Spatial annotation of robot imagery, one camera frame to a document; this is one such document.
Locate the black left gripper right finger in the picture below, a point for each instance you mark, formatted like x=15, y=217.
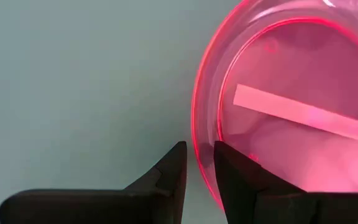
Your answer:
x=259, y=199

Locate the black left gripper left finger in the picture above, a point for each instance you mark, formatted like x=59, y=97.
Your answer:
x=104, y=207

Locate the clear pink plastic plate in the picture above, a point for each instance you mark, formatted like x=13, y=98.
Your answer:
x=291, y=62

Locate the green table mat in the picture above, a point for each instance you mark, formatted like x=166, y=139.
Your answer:
x=73, y=77

